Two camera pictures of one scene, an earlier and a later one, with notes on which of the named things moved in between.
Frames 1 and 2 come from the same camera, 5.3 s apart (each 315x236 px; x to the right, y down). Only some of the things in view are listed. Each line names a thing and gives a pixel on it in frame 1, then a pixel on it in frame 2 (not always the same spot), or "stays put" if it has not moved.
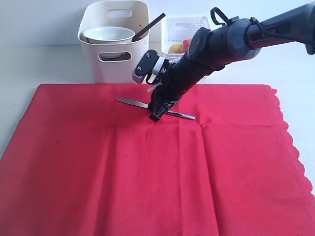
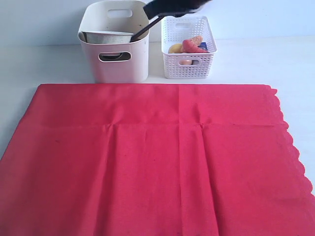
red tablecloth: [79, 163] stays put
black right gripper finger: [157, 109] to [174, 8]
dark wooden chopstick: [136, 37] stays put
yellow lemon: [175, 48] stays put
